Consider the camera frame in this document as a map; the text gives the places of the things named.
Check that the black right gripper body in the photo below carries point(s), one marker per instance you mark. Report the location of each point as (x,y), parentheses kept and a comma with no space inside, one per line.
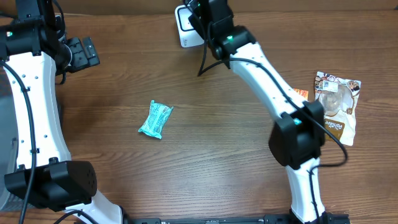
(203,28)

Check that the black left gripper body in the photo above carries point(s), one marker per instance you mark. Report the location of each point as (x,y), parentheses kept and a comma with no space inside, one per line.
(82,52)

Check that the light green wipes packet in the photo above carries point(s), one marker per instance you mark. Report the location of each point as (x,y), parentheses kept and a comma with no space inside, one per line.
(156,120)

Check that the small orange box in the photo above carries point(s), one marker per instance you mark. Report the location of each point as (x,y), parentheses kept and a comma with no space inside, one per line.
(303,93)

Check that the beige snack pouch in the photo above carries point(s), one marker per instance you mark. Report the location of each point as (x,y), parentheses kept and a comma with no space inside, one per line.
(339,98)

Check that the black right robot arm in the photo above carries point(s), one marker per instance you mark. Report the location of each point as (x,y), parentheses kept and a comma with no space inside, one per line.
(297,135)

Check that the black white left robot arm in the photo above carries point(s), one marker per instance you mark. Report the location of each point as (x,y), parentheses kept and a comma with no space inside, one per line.
(34,50)

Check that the white barcode scanner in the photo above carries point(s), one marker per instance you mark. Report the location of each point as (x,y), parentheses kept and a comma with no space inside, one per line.
(189,37)

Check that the grey plastic mesh basket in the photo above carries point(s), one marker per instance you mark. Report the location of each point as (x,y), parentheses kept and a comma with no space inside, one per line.
(9,135)

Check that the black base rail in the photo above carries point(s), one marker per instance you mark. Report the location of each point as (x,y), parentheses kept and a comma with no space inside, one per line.
(327,218)

